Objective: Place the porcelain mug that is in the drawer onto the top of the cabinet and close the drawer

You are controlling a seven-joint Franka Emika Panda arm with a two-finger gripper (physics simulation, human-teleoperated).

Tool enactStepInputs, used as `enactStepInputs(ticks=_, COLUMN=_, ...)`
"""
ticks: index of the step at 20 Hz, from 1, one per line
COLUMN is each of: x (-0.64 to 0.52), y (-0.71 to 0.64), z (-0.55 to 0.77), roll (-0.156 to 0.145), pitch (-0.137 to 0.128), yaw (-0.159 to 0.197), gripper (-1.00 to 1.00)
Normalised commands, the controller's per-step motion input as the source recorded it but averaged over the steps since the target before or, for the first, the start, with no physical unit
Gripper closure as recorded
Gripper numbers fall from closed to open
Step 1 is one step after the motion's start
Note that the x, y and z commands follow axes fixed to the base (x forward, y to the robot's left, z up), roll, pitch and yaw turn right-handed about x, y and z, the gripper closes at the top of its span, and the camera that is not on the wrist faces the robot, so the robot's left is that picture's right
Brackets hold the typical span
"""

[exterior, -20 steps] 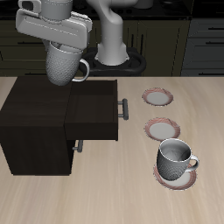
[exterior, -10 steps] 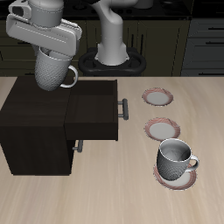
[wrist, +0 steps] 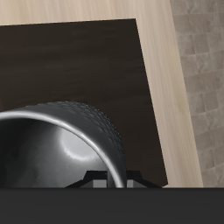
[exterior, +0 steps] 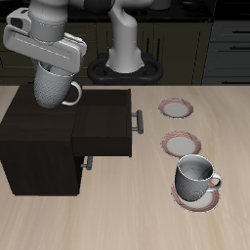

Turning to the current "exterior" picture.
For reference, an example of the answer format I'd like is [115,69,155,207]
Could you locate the red rimmed white plate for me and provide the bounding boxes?
[160,131,202,159]
[157,97,195,119]
[170,182,221,214]

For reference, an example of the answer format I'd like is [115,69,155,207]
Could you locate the dark kitchen cupboards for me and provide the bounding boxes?
[0,0,250,87]

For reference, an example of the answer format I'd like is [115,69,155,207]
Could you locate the dark wooden drawer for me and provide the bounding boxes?
[71,88,145,159]

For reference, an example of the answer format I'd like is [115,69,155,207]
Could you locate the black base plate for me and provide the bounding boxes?
[86,52,164,82]

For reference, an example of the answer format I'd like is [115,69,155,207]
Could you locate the dark wooden cabinet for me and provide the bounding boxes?
[0,85,96,197]

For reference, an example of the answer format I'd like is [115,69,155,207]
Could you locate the grey porcelain mug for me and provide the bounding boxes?
[174,153,224,203]

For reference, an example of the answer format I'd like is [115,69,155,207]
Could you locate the white porcelain mug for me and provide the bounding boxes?
[33,62,83,109]

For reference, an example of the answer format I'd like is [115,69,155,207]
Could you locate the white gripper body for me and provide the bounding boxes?
[2,24,88,76]

